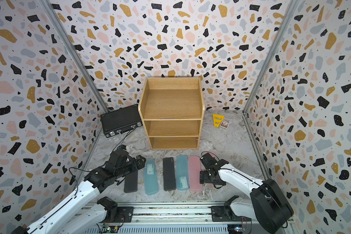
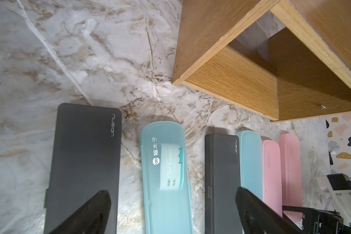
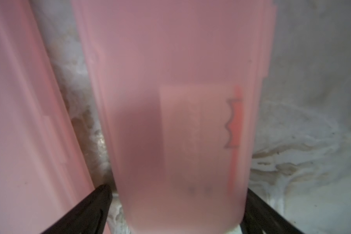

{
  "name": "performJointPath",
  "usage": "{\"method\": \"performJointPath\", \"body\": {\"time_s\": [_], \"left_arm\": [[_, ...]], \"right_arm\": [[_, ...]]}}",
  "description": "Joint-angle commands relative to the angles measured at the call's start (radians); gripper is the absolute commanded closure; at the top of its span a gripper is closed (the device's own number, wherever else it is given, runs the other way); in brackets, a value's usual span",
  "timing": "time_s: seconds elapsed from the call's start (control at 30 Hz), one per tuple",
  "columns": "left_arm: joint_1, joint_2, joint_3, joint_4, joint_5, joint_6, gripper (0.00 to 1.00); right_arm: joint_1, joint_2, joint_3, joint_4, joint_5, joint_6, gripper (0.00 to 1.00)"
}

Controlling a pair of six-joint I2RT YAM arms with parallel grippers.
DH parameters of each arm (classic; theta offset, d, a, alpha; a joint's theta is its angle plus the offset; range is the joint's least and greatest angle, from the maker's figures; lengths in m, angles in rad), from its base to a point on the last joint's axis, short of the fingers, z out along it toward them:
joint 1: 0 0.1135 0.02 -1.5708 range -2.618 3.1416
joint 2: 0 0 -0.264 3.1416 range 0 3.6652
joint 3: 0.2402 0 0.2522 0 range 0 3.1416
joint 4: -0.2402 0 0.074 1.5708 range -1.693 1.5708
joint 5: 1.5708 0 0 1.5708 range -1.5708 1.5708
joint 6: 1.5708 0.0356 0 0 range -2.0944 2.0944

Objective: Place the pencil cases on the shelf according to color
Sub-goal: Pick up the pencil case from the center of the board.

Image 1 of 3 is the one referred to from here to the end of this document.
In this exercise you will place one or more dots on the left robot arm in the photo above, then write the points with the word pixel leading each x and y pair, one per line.
pixel 61 219

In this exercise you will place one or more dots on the black pencil case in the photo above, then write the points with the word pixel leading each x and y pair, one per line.
pixel 169 179
pixel 131 182

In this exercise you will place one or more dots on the left black pencil case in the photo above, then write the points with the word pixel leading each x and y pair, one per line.
pixel 131 182

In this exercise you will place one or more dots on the middle black pencil case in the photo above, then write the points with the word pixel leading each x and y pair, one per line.
pixel 169 179

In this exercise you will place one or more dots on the yellow triangular packet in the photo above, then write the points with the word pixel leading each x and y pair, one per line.
pixel 217 120

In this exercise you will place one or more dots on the pink pencil case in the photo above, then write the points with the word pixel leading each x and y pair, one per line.
pixel 207 152
pixel 194 168

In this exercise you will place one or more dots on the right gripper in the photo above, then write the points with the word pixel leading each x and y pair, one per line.
pixel 204 173

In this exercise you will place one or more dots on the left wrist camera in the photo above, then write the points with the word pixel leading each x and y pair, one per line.
pixel 122 147

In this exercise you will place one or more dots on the small card box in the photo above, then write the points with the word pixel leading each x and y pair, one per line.
pixel 225 124

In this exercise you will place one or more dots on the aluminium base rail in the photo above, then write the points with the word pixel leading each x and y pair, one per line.
pixel 163 218

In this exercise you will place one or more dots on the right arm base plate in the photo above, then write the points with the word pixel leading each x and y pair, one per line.
pixel 224 214

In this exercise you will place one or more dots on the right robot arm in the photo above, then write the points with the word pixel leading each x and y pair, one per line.
pixel 267 204

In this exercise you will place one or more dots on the wooden three-tier shelf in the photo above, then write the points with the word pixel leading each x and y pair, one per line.
pixel 172 112

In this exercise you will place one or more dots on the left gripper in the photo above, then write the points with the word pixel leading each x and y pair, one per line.
pixel 135 166

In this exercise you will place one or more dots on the black briefcase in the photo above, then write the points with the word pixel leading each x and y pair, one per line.
pixel 121 121

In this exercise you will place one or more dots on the teal pencil case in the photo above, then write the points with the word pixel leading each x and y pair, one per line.
pixel 150 178
pixel 182 173

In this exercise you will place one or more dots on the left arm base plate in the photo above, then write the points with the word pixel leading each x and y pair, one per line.
pixel 113 215

